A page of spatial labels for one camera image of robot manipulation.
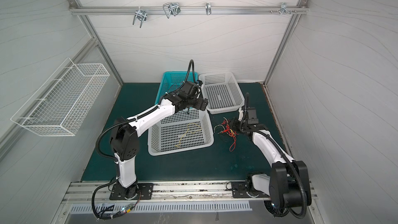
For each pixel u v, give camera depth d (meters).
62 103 0.69
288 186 0.41
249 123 0.67
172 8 0.76
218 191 0.75
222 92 1.15
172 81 1.19
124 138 0.48
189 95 0.68
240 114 0.80
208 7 0.72
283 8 0.76
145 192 0.74
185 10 0.80
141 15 0.80
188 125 0.96
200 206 0.70
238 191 0.73
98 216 0.67
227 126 0.93
